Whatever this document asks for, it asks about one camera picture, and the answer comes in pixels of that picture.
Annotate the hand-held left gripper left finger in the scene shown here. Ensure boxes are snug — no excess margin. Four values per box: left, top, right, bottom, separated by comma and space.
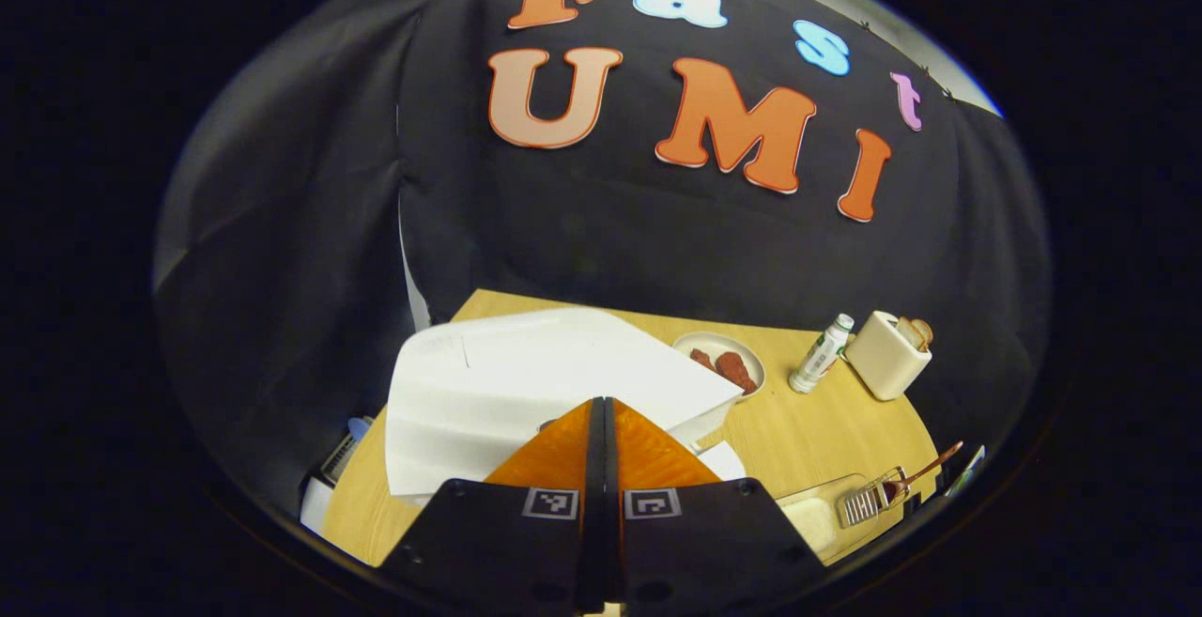
376, 396, 607, 614

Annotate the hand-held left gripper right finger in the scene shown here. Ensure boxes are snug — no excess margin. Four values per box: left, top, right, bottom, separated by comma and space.
606, 396, 827, 616

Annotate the clear container of rice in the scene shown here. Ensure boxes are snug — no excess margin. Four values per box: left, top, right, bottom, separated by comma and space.
775, 473, 879, 563

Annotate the white rice cooker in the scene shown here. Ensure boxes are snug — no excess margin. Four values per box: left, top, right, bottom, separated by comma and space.
385, 307, 745, 505

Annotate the brown wooden spoon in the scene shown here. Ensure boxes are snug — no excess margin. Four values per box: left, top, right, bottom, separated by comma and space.
878, 440, 964, 505

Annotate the white round plate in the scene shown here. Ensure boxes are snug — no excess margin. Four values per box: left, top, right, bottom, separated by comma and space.
671, 332, 766, 402

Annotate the white drink bottle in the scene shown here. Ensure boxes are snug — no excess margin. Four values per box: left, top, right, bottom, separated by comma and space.
789, 314, 855, 394

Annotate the white toaster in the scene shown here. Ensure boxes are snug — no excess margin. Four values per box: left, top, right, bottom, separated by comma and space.
843, 310, 933, 402

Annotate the black backdrop cloth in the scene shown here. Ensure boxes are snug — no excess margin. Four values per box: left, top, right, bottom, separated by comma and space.
155, 0, 1053, 543

